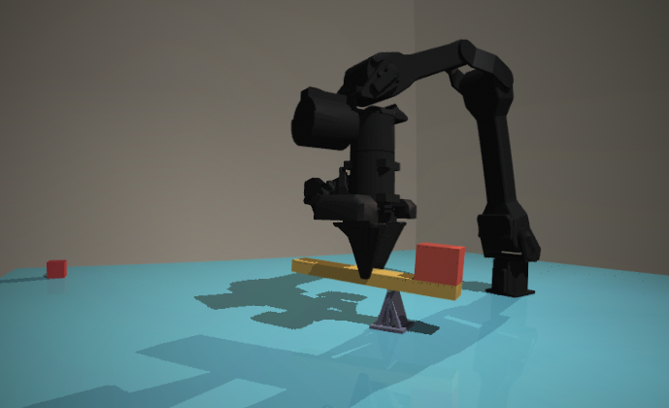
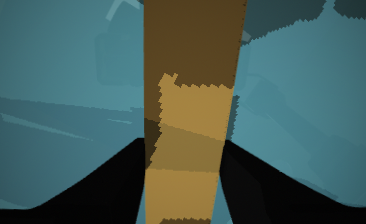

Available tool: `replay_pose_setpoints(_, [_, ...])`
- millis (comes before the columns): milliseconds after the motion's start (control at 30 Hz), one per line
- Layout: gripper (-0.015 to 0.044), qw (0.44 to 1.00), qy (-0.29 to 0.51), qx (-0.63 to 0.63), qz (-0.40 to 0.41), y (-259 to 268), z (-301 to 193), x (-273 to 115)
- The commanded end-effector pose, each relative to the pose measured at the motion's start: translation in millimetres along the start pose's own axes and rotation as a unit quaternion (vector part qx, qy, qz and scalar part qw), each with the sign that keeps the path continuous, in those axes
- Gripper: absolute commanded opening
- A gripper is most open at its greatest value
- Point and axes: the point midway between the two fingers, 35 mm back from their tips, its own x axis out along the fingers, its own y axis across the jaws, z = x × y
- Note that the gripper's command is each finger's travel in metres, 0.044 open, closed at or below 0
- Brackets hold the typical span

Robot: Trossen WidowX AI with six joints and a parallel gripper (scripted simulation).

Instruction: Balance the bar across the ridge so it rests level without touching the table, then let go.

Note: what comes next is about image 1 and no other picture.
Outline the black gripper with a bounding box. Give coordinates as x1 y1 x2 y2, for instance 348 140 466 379
314 151 417 279

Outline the red block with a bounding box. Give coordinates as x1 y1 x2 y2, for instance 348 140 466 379
47 260 67 279

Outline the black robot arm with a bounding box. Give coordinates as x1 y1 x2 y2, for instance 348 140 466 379
290 40 541 297

